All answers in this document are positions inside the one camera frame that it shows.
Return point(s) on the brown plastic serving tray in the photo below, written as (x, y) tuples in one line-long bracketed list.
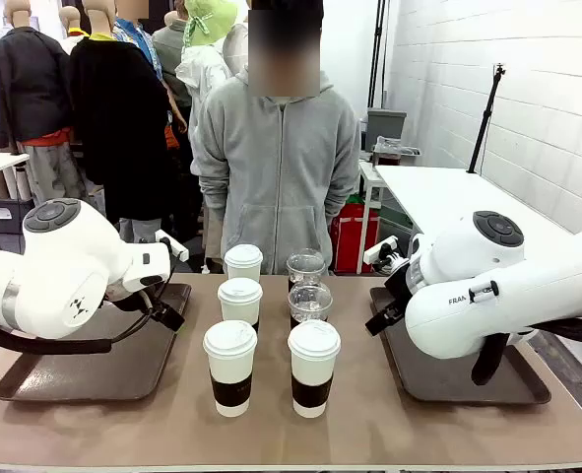
[(98, 374), (443, 384)]

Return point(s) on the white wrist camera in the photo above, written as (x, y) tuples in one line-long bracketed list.
[(379, 250), (174, 249)]

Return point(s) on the white lidded paper coffee cup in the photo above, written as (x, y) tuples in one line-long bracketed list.
[(243, 263), (239, 305), (230, 364), (313, 367)]

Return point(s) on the large white table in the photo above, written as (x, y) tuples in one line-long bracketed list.
[(443, 197)]

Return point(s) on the white metal shelf frame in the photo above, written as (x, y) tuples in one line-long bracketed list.
[(369, 177)]

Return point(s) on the mannequin with green hat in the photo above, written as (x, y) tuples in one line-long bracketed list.
[(199, 69)]

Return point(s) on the mannequin with yellow collar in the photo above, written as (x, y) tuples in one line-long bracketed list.
[(72, 27)]

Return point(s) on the person in grey hoodie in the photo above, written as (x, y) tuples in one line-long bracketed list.
[(276, 172)]

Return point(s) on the grey tray with clutter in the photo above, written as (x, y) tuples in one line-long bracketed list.
[(394, 149)]

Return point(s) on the black tripod stand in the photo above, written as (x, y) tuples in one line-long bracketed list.
[(482, 123)]

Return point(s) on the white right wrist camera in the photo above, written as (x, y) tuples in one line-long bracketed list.
[(379, 250)]

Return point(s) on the grey plastic bin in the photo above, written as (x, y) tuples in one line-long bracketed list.
[(386, 125)]

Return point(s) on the mannequin in white shirt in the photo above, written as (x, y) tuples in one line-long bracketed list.
[(236, 49)]

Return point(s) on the person in blue patterned shirt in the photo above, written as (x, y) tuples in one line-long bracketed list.
[(138, 37)]

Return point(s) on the black light stand pole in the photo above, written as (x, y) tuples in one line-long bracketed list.
[(376, 59)]

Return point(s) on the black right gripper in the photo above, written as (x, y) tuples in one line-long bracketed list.
[(399, 290)]

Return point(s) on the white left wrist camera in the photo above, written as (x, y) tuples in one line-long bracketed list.
[(174, 249)]

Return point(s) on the grey storage box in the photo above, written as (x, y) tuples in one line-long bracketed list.
[(2, 214)]

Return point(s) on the mannequin in grey-green jacket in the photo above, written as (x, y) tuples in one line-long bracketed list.
[(170, 54)]

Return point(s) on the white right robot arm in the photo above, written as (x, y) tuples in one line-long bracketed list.
[(458, 315)]

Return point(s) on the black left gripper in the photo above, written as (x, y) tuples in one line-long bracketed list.
[(155, 298)]

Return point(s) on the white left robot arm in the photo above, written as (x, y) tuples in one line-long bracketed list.
[(64, 276)]

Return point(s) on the mannequin in dark grey jacket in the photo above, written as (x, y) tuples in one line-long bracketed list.
[(24, 84)]

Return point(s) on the red box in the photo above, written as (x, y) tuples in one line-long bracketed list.
[(349, 241)]

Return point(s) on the mannequin in black coat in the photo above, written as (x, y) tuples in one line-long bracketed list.
[(118, 123)]

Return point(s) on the clear plastic iced coffee cup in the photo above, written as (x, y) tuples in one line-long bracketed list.
[(306, 266), (310, 303)]

